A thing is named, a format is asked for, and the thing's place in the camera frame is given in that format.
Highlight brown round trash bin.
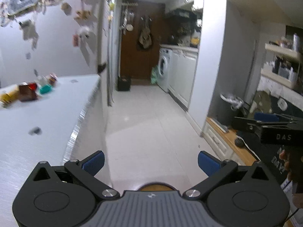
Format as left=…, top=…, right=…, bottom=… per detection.
left=138, top=182, right=176, bottom=192

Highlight person right hand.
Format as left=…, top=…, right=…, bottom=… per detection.
left=279, top=150, right=302, bottom=208

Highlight wooden low cabinet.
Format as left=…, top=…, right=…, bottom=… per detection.
left=202, top=117, right=258, bottom=166

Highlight dark waste bin white liner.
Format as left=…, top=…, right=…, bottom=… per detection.
left=218, top=93, right=244, bottom=126

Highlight teal small container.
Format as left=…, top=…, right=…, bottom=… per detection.
left=39, top=85, right=52, bottom=95

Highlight black crate on floor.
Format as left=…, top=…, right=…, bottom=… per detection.
left=117, top=76, right=131, bottom=92

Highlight dark red box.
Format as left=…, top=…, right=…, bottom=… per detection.
left=18, top=82, right=37, bottom=102

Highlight white front-load washing machine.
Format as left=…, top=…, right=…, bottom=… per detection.
left=157, top=48, right=173, bottom=93

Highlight yellow toy block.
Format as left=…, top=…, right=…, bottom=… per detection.
left=1, top=90, right=19, bottom=104

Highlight white kitchen cabinets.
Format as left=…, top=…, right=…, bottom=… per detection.
left=168, top=49, right=198, bottom=109

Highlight green plastic bag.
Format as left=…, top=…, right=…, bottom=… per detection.
left=151, top=66, right=158, bottom=85

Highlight brown wooden door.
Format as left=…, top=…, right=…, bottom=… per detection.
left=120, top=0, right=165, bottom=79

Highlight hanging bag on door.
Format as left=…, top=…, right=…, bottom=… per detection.
left=138, top=16, right=153, bottom=50

